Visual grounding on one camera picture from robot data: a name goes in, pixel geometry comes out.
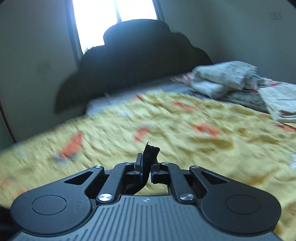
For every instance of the white folded cloth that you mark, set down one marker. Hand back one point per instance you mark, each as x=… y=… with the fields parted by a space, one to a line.
x=279 y=99

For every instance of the yellow floral bedspread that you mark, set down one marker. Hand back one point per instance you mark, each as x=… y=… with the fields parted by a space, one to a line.
x=239 y=143

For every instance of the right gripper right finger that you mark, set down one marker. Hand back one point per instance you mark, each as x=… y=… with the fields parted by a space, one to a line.
x=159 y=173

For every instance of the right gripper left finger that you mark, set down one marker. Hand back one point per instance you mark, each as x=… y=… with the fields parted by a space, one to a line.
x=136 y=175

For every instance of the bright window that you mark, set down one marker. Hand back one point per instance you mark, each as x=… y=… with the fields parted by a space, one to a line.
x=88 y=20

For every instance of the dark scalloped headboard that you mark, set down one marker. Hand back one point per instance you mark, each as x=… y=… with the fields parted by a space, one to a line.
x=135 y=52

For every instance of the black pants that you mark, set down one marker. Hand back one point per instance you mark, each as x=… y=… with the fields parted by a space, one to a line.
x=150 y=154

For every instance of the white folded blanket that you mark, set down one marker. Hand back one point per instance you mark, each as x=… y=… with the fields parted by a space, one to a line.
x=215 y=81

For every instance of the grey patterned pillow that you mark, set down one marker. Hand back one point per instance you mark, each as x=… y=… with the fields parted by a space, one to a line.
x=247 y=98

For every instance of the white mattress edge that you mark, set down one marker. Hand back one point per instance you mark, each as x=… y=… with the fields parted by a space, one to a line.
x=120 y=96

